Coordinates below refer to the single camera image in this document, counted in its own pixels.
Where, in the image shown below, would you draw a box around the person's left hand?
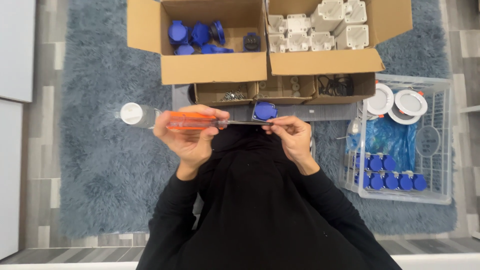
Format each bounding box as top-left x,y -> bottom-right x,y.
153,104 -> 230,171

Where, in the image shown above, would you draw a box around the person's right hand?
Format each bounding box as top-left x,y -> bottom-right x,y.
261,115 -> 318,169

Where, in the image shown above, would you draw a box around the orange handled screwdriver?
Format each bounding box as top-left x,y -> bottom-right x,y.
165,111 -> 274,130

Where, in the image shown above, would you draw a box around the blue lidded socket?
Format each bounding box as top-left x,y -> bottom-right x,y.
252,101 -> 278,122

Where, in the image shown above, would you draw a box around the small cardboard box with plugs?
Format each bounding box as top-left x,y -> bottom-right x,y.
253,75 -> 316,105

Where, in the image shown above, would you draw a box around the small cardboard box with screws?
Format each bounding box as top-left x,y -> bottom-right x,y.
194,82 -> 259,107

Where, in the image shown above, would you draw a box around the clear plastic bag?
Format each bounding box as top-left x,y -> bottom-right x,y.
337,119 -> 362,151

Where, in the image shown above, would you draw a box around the clear bottle with white cap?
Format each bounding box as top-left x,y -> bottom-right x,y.
120,102 -> 163,129

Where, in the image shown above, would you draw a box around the heap of metal screws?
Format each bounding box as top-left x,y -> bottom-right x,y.
221,89 -> 246,102

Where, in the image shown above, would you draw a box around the bundle of black rubber rings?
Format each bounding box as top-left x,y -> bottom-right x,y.
318,74 -> 354,97

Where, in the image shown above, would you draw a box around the person's black clothing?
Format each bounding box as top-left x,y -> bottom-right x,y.
137,124 -> 402,270

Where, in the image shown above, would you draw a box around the grey shaggy rug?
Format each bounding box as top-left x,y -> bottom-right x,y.
59,0 -> 458,239

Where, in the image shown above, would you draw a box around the large cardboard box of blue parts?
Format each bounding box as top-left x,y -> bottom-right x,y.
127,0 -> 269,86

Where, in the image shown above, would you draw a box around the large cardboard box of white parts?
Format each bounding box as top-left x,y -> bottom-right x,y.
265,0 -> 413,76

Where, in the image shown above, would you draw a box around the small cardboard box with rings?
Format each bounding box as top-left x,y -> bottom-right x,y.
304,72 -> 376,105

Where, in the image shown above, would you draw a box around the blue plastic bag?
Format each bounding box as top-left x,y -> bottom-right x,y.
347,118 -> 418,173

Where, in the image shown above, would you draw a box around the white round downlight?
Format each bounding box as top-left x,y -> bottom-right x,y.
367,83 -> 395,116
387,105 -> 421,125
394,89 -> 428,117

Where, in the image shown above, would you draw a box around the rows of assembled blue sockets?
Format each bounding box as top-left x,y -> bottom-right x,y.
352,152 -> 428,192

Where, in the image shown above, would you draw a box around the pile of blue socket inserts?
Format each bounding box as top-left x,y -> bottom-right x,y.
167,20 -> 261,56

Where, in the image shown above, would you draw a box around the pile of white plastic housings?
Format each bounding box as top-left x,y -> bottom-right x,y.
268,0 -> 370,53

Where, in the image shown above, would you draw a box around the white plastic crate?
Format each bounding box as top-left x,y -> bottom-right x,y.
338,73 -> 454,205

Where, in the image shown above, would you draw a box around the white cabinet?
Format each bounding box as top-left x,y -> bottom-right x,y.
0,0 -> 36,259

